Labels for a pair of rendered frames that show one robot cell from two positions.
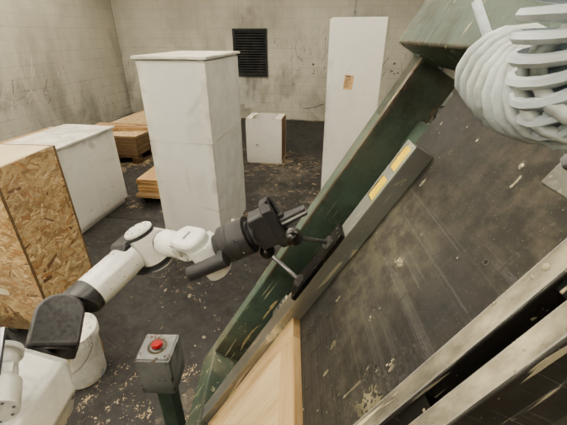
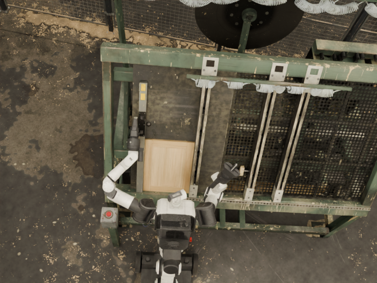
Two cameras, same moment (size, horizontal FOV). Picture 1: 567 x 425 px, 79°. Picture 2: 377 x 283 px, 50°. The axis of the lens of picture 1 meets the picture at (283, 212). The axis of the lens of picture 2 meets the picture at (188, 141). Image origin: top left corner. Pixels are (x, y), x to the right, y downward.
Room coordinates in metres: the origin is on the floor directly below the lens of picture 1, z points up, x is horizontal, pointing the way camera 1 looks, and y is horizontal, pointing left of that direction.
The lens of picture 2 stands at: (0.52, 1.38, 3.96)
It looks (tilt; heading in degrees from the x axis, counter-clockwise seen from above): 62 degrees down; 260
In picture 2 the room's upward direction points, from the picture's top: 11 degrees clockwise
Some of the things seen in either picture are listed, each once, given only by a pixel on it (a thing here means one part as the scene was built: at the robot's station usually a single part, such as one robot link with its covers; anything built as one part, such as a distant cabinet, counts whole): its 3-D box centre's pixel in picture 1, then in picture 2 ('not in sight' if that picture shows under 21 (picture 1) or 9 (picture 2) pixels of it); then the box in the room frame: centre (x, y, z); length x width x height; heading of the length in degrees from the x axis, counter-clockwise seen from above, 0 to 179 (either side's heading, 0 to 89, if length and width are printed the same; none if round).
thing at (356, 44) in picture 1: (349, 113); not in sight; (4.34, -0.82, 1.03); 0.61 x 0.58 x 2.05; 170
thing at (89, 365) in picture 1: (76, 345); not in sight; (1.47, 1.25, 0.24); 0.32 x 0.30 x 0.47; 170
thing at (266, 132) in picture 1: (267, 137); not in sight; (5.64, 0.28, 0.36); 0.58 x 0.45 x 0.72; 80
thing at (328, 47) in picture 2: not in sight; (338, 84); (-0.96, -0.59, 1.38); 0.70 x 0.15 x 0.85; 179
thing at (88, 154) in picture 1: (71, 178); not in sight; (3.56, 2.36, 0.48); 1.00 x 0.64 x 0.95; 170
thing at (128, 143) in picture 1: (147, 131); not in sight; (6.65, 2.64, 0.23); 2.45 x 1.03 x 0.45; 170
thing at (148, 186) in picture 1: (164, 185); not in sight; (4.14, 1.55, 0.15); 0.61 x 0.52 x 0.31; 170
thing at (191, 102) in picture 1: (202, 152); not in sight; (3.24, 0.79, 0.88); 0.90 x 0.60 x 1.75; 170
